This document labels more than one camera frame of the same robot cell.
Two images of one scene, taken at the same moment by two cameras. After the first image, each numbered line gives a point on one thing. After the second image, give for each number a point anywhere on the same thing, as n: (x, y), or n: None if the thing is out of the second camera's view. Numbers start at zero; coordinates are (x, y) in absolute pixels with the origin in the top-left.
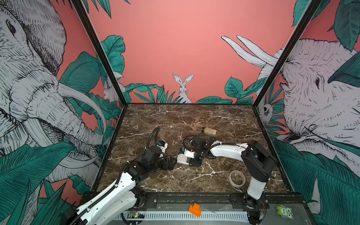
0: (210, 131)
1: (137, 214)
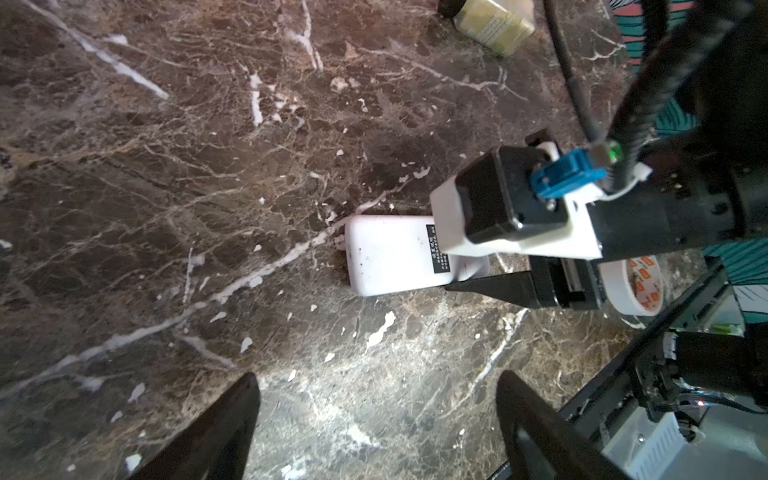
0: (448, 8)
1: None
